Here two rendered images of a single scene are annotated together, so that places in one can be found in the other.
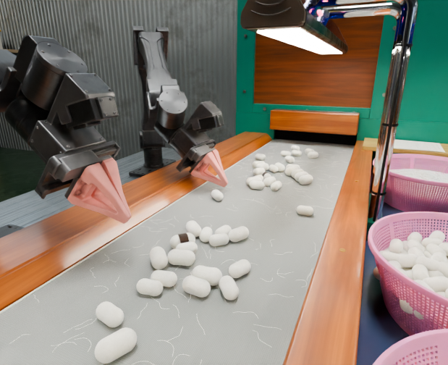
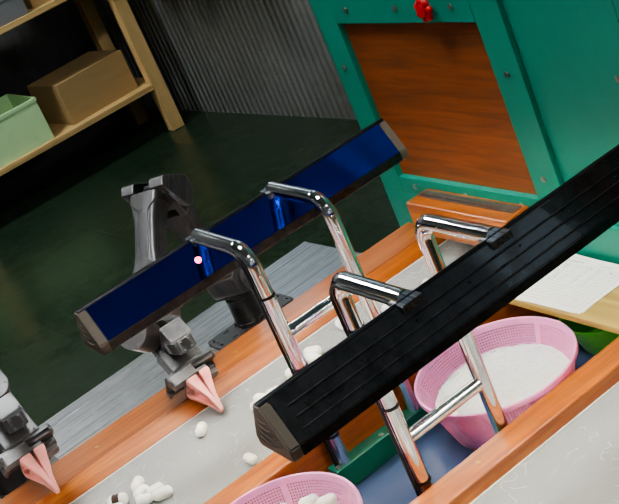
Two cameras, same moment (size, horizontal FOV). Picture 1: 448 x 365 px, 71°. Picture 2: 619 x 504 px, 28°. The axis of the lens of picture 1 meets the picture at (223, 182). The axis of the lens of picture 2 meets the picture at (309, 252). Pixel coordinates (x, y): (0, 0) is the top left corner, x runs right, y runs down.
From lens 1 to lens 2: 1.81 m
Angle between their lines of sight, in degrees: 38
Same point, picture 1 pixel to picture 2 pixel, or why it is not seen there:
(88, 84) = (2, 408)
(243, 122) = (400, 206)
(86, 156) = (20, 449)
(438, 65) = (589, 135)
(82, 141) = (18, 436)
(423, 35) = (548, 85)
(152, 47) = (140, 222)
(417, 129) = (609, 240)
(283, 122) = not seen: hidden behind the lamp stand
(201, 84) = not seen: outside the picture
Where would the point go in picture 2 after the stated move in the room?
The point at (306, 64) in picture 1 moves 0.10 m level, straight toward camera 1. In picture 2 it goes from (437, 117) to (404, 143)
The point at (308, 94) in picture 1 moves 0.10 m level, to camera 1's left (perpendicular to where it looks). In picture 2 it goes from (460, 165) to (415, 172)
